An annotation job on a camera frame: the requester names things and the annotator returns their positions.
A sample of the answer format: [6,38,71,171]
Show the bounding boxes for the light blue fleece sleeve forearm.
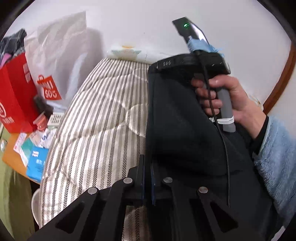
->
[254,116,295,227]

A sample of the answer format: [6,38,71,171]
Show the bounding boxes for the orange wooden bedside table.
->
[3,133,39,184]

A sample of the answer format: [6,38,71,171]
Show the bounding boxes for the pink small container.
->
[33,111,48,132]

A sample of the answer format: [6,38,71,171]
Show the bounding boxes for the green bed blanket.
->
[0,129,35,241]

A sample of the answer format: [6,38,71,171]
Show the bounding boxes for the person's right hand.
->
[191,75,266,138]

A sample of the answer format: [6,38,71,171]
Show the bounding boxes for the plaid grey clothing in bag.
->
[1,29,27,68]

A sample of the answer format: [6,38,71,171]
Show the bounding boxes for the white Miniso shopping bag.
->
[25,11,103,112]

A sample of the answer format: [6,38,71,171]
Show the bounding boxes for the red paper shopping bag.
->
[0,53,40,133]

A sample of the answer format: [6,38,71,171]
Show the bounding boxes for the blue cardboard box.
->
[26,146,49,183]

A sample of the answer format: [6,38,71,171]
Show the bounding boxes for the white medicine packets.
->
[13,128,57,167]

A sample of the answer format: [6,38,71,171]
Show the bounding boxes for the white round bin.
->
[31,188,40,225]

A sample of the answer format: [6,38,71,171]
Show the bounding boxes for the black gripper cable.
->
[196,52,232,208]

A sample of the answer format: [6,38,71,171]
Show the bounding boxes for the black sweatshirt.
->
[146,65,282,240]

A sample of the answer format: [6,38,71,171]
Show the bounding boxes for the striped quilted mattress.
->
[31,58,149,240]

